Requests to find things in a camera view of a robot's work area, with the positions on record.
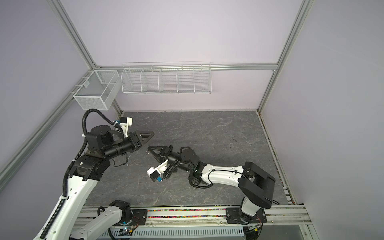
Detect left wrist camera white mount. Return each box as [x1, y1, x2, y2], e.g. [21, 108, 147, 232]
[114, 117, 133, 138]

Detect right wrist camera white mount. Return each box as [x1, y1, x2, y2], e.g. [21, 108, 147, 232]
[147, 160, 169, 182]

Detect white vented cable duct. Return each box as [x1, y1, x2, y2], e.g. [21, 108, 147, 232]
[112, 226, 246, 240]

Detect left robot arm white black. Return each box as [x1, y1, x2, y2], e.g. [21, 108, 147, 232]
[35, 125, 155, 240]

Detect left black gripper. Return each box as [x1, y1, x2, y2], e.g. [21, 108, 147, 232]
[103, 130, 155, 160]

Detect aluminium frame profiles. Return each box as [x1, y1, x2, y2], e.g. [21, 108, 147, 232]
[1, 1, 313, 190]

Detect long white wire basket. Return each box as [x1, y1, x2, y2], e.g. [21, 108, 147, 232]
[121, 62, 212, 95]

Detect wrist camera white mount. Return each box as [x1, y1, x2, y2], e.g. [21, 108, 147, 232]
[147, 160, 169, 182]
[114, 117, 133, 138]

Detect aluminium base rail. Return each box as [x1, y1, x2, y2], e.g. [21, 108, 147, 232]
[58, 204, 313, 230]

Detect white mesh box basket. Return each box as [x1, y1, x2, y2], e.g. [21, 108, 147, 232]
[74, 70, 122, 111]

